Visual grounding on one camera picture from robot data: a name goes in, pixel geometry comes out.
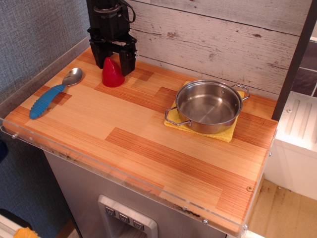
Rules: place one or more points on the white toy sink unit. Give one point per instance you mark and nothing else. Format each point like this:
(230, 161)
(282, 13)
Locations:
(293, 162)

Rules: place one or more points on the clear acrylic edge guard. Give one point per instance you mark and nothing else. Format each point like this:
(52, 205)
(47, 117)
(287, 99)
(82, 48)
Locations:
(212, 181)

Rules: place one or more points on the silver water dispenser panel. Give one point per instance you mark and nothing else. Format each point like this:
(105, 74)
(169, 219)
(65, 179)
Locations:
(121, 221)

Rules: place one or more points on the yellow sponge cloth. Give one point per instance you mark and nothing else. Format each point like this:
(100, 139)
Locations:
(218, 134)

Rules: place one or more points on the dark wooden right post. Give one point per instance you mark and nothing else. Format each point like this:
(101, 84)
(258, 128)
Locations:
(296, 60)

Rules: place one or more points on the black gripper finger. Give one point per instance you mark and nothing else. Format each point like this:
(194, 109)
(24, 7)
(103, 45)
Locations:
(100, 52)
(127, 61)

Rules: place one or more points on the red plastic strawberry toy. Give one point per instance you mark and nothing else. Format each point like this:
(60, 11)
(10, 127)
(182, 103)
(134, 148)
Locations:
(111, 74)

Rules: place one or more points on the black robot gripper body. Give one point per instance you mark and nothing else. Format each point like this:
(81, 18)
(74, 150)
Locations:
(111, 26)

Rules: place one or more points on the grey toy fridge cabinet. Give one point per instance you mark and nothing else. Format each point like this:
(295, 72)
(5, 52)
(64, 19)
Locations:
(81, 189)

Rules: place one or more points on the blue handled metal spoon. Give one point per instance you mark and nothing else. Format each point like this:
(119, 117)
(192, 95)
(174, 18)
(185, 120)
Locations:
(72, 78)

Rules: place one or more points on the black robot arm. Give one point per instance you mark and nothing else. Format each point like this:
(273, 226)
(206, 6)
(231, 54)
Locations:
(109, 4)

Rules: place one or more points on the stainless steel pot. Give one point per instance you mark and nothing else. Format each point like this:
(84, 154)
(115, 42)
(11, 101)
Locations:
(208, 106)

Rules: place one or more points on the yellow object bottom left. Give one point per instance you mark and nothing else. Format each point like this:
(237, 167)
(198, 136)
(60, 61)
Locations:
(25, 233)

